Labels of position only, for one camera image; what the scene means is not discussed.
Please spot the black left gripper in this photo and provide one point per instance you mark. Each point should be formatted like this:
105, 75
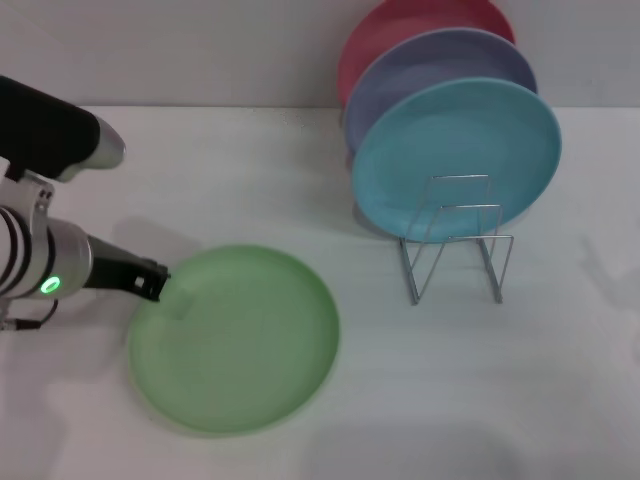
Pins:
112, 270

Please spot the green round plastic plate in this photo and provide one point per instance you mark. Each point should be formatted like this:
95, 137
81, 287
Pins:
235, 350

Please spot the teal round plastic plate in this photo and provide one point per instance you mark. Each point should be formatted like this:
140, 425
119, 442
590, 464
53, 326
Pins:
450, 140

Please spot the purple round plastic plate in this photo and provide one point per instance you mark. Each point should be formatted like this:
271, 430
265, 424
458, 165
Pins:
425, 65

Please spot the red round plastic plate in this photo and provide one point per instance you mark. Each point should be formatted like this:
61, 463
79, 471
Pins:
400, 25

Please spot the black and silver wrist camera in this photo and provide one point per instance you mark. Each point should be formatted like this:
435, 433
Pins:
45, 130

